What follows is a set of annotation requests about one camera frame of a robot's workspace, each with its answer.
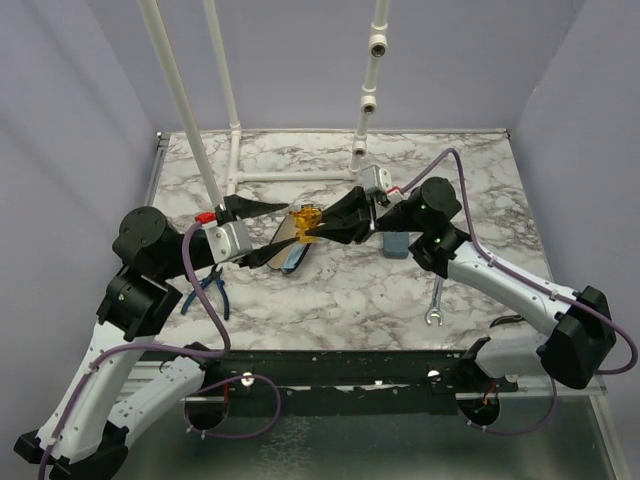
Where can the blue-grey glasses case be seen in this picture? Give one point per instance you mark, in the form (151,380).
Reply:
(395,245)

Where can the aluminium extrusion rail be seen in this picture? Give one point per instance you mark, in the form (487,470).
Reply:
(539,386)

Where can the orange sunglasses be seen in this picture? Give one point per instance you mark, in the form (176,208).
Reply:
(305,218)

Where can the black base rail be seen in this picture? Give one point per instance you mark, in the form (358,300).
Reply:
(257,383)

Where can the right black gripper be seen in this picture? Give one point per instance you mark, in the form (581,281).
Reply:
(347,220)

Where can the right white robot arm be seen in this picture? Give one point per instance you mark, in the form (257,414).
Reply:
(571,336)

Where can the white PVC pipe frame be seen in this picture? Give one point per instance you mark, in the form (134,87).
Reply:
(157,31)

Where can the silver wrench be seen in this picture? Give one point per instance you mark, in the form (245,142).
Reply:
(434,314)

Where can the blue cloth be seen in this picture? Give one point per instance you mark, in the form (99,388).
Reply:
(294,259)

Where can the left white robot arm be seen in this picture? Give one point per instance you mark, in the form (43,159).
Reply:
(127,379)

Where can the black cylinder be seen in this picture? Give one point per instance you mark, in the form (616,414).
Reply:
(285,231)

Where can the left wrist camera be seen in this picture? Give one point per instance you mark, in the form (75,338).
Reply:
(228,239)

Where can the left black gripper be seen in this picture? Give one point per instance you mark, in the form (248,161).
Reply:
(243,206)

